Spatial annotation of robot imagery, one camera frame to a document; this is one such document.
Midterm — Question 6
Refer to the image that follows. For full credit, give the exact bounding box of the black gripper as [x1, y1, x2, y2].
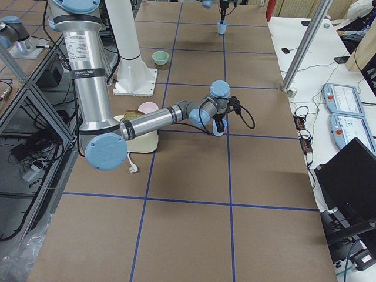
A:
[213, 98, 240, 132]
[219, 0, 237, 22]

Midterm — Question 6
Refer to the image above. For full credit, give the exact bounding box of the light blue cup robot-left side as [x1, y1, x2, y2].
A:
[217, 21, 227, 35]

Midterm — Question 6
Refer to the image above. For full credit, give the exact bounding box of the upper teach pendant tablet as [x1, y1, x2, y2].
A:
[321, 83, 365, 117]

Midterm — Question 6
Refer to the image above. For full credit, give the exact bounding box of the green plastic bowl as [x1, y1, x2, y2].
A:
[152, 51, 169, 66]

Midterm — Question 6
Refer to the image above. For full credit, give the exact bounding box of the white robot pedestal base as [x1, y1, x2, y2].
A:
[105, 0, 158, 96]

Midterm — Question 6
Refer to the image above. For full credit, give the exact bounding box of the toasted bread slice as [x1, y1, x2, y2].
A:
[123, 110, 144, 120]

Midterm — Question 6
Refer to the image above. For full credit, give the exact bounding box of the cream two-slot toaster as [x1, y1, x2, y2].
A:
[126, 130, 159, 153]

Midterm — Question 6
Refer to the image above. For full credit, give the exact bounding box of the lower teach pendant tablet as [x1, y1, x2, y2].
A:
[330, 113, 375, 153]

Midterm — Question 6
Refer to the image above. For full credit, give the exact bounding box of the black smartphone on table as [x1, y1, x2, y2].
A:
[281, 48, 290, 54]

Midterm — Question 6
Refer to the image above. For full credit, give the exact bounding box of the black laptop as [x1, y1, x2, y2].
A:
[314, 138, 375, 219]

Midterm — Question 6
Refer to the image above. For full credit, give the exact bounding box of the pink plastic bowl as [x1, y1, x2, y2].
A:
[137, 102, 159, 114]

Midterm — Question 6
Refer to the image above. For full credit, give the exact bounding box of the white toaster power plug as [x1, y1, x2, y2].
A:
[127, 152, 139, 173]

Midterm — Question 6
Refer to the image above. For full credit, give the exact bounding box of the teach pendant tablet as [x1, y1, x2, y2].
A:
[321, 83, 365, 117]
[330, 113, 375, 153]

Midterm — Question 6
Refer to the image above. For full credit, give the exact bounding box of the light blue cup robot-right side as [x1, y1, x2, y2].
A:
[212, 119, 227, 137]

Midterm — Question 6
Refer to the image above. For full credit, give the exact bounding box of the aluminium frame post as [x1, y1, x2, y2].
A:
[281, 0, 333, 98]

